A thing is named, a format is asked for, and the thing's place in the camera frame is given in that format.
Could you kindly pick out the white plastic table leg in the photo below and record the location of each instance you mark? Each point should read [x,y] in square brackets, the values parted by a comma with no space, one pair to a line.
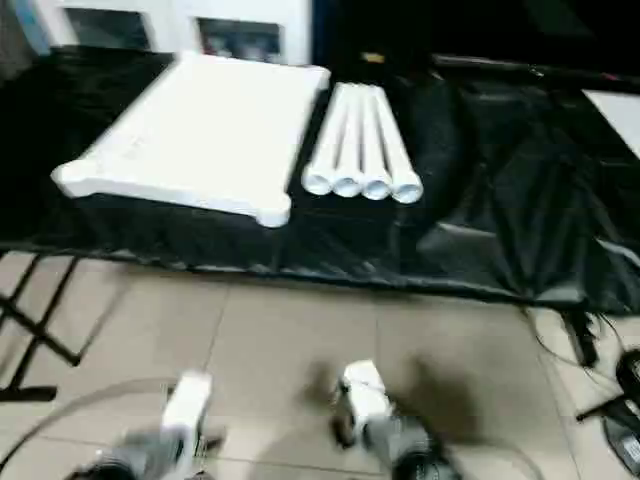
[326,150]
[351,150]
[396,150]
[374,150]

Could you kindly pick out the white plastic table top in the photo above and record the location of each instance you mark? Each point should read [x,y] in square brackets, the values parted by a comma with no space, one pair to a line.
[200,135]

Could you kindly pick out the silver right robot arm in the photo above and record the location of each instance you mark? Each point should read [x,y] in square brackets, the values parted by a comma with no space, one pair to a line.
[400,442]

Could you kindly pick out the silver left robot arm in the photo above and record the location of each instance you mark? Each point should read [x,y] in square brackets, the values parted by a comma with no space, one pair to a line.
[145,452]

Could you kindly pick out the black stick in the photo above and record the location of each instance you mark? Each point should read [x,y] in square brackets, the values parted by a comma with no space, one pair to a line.
[600,407]

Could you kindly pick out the black mat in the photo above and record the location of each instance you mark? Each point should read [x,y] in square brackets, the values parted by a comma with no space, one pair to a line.
[500,200]

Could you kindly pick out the black metal folding stand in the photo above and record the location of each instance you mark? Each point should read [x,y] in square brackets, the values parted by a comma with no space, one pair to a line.
[30,393]

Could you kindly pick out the small tan label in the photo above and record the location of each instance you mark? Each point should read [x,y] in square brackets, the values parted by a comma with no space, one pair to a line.
[371,57]

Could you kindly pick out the long black bar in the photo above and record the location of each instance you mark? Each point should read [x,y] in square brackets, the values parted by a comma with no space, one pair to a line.
[500,65]

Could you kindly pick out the flat white board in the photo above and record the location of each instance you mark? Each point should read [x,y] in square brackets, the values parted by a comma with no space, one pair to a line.
[620,115]

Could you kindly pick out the white cabinet with glass doors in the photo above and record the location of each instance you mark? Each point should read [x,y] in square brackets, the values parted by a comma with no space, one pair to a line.
[170,30]

